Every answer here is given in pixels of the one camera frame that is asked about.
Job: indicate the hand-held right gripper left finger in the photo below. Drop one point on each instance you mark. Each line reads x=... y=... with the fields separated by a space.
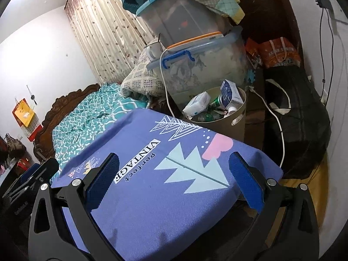
x=102 y=185

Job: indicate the orange shopping bag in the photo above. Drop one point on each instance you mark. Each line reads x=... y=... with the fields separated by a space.
x=280 y=54

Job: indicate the white tissue packet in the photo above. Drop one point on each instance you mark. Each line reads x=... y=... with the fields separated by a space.
x=197 y=103

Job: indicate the black power adapter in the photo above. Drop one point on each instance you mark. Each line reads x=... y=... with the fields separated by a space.
x=325 y=3

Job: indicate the clear storage box orange lid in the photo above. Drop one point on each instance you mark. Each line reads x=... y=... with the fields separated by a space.
x=212 y=65

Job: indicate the large black bag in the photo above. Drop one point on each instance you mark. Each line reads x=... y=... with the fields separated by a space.
x=304 y=114

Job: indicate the dark wooden cabinet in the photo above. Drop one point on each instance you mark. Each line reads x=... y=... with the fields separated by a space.
x=272 y=13

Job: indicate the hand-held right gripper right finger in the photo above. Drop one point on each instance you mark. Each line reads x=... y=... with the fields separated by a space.
x=244 y=179

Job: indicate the checked pillow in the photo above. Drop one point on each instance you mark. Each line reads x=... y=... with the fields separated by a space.
x=141 y=78

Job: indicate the teal patterned bed sheet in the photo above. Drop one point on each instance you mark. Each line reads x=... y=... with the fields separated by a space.
x=89 y=114

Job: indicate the blue printed tablecloth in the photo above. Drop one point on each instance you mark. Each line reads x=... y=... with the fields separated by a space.
x=163 y=209

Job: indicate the carved wooden headboard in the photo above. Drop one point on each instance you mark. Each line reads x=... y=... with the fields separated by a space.
x=68 y=98

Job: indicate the small white bottle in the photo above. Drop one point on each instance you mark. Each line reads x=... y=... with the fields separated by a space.
x=232 y=110

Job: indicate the yellow red wall calendar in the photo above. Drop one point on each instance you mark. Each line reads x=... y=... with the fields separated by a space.
x=24 y=114

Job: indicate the red box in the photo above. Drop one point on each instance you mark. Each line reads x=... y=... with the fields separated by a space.
x=24 y=164

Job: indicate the beige round bin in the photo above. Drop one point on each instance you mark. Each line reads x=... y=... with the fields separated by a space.
x=231 y=130

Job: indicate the floral beige curtain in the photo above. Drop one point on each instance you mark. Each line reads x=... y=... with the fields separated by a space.
x=103 y=32

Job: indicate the white mug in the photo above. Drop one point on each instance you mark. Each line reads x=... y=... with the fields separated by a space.
x=152 y=51

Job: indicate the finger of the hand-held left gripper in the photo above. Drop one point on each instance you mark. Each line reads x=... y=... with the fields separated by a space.
x=30 y=172
x=49 y=168

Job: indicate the clear storage box blue lid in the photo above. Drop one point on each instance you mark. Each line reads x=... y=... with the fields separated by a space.
x=179 y=19

